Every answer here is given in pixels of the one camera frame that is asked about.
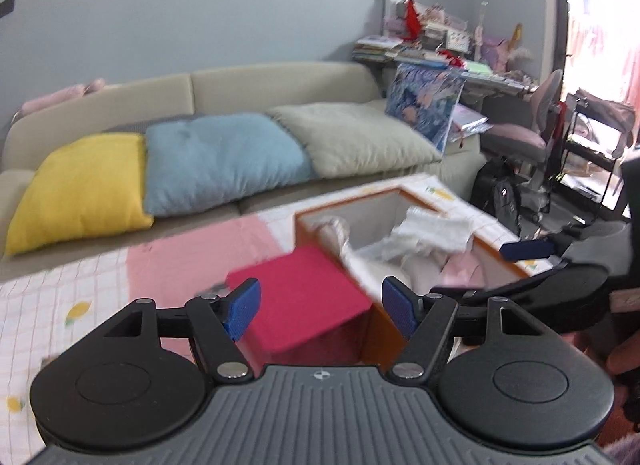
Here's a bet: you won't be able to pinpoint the black backpack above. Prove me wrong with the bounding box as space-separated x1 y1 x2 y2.
470 157 523 236

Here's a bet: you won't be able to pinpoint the pink soft cloth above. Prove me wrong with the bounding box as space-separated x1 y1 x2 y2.
440 250 486 291

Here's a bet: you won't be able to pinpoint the grey-green pillow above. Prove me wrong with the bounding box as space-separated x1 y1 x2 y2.
265 102 443 178

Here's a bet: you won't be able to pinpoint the orange storage box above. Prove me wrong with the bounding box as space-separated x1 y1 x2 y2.
294 184 533 368

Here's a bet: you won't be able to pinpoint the purple fuzzy cloth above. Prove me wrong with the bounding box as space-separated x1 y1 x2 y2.
602 432 640 465

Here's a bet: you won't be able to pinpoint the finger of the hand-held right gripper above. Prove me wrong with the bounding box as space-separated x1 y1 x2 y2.
499 237 568 271
430 272 553 308

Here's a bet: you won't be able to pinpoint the clear plastic folders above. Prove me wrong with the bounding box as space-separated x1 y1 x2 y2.
450 105 493 138

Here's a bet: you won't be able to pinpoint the pink mat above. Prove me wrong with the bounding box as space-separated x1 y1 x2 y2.
127 215 281 361

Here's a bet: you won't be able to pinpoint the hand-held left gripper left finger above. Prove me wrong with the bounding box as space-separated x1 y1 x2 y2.
90 277 263 383

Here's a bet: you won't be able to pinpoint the red hanging ornament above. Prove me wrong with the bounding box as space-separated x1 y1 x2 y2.
402 0 421 40

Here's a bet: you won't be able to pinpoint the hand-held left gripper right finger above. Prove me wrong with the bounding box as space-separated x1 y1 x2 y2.
381 276 566 381

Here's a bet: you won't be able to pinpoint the black metal rack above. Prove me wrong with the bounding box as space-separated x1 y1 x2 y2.
545 90 638 210

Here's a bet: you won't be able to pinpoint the pink office chair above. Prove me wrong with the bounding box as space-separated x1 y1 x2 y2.
482 69 566 196

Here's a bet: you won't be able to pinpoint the yellow pillow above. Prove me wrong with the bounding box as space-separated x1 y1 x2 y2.
4 134 155 257

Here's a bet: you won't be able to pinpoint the grey cluttered desk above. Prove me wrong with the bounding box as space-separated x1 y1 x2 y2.
352 52 543 110

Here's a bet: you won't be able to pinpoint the white desk shelf organizer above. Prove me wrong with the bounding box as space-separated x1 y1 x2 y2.
382 0 473 53

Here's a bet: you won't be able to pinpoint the cream soft toy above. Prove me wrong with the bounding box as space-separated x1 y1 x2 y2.
315 215 351 256

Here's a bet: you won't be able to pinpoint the white checkered blanket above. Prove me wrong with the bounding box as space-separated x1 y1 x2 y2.
0 172 566 461

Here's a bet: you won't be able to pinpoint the pink cardboard box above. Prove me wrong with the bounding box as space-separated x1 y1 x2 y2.
227 245 373 368

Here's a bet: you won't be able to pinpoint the blue printed poster board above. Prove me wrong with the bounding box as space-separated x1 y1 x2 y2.
384 63 466 153

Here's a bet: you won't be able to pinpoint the pink plush toy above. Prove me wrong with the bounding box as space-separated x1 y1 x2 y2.
20 77 108 116

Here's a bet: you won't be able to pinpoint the stack of books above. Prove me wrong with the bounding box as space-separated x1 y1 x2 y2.
352 35 451 68

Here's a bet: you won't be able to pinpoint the white plastic bag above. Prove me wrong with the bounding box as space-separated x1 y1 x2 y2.
392 206 476 258

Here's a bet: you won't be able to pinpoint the beige sofa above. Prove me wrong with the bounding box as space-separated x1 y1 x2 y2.
0 61 488 271

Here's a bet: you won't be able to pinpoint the blue pillow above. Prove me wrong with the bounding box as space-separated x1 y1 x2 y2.
142 112 316 218

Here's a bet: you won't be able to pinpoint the person's right hand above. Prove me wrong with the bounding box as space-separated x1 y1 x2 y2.
606 340 640 377

